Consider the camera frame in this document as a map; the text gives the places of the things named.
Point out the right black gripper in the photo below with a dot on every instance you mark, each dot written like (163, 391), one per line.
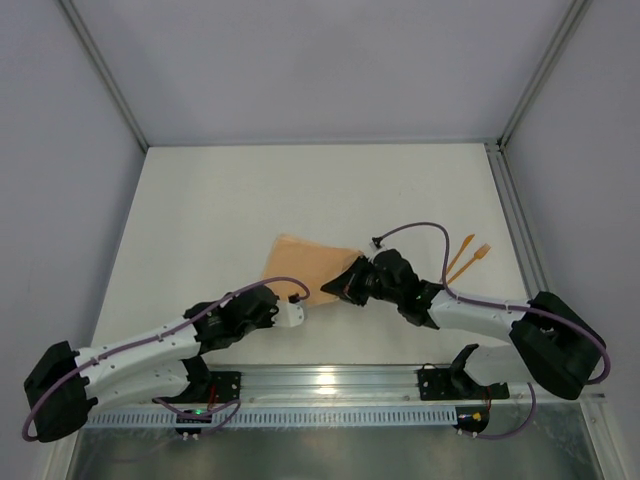
(357, 279)

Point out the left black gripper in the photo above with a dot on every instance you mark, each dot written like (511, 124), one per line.
(267, 310)

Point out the peach satin napkin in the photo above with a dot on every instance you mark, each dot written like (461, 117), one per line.
(311, 263)

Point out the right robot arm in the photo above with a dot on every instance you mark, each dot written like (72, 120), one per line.
(543, 342)

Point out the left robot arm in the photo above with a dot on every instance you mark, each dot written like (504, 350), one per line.
(171, 342)

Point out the left controller board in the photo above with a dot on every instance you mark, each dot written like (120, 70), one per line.
(191, 424)

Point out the controller board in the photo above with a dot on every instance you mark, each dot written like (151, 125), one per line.
(191, 424)
(471, 422)

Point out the orange plastic knife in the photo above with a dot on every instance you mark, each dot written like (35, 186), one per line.
(465, 243)

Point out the orange plastic fork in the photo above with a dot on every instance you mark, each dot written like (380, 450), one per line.
(477, 256)

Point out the right controller board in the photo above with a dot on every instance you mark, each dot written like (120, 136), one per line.
(471, 422)

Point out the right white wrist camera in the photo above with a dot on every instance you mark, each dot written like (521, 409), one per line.
(377, 243)

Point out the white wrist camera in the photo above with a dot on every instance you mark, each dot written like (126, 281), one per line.
(289, 315)
(377, 243)

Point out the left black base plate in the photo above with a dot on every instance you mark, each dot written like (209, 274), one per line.
(222, 387)

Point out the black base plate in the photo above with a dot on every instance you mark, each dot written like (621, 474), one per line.
(438, 383)
(222, 387)

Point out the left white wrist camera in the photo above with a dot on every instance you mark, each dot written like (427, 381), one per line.
(289, 315)

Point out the aluminium front rail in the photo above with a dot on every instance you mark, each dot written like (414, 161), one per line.
(325, 380)

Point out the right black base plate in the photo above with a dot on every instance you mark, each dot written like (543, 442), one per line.
(438, 383)

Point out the slotted grey cable duct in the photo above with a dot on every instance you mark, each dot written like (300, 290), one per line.
(290, 417)

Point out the right aluminium side rail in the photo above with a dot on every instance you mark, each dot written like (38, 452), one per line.
(526, 252)

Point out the left aluminium corner post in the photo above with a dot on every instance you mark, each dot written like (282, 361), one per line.
(99, 64)

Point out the aluminium corner post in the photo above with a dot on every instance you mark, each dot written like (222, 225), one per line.
(559, 41)
(99, 64)

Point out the right aluminium corner post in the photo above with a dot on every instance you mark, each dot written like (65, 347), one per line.
(559, 41)

